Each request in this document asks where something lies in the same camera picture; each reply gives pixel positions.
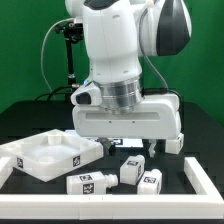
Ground black camera stand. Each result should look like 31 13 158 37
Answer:
55 22 84 101

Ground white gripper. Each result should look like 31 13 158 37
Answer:
72 94 181 158

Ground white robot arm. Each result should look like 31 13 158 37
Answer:
65 0 192 154

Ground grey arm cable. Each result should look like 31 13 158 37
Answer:
138 6 183 101

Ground grey camera cable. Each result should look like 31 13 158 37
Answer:
40 18 75 94

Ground white obstacle fence bar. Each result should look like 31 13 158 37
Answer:
0 157 224 220

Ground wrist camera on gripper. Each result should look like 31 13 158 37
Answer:
71 82 102 106

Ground white tag base sheet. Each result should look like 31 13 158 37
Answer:
65 129 143 148

